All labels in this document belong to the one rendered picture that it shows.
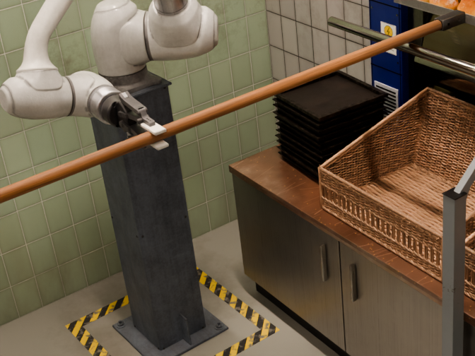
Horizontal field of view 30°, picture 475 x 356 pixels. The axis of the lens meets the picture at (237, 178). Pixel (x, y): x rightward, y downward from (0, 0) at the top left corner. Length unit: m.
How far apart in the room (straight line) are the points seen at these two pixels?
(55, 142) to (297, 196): 0.97
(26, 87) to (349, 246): 1.10
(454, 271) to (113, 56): 1.21
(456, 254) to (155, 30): 1.10
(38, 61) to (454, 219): 1.08
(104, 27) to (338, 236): 0.95
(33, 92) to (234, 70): 1.60
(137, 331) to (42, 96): 1.40
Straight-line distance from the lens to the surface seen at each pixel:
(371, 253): 2.65
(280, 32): 3.65
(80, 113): 2.28
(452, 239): 2.25
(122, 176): 2.91
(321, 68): 2.28
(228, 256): 3.72
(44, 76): 2.22
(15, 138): 3.31
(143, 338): 3.35
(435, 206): 2.85
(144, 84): 2.82
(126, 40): 2.74
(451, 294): 2.35
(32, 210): 3.44
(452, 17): 2.56
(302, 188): 2.98
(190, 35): 2.69
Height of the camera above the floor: 2.08
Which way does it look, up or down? 29 degrees down
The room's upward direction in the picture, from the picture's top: 7 degrees counter-clockwise
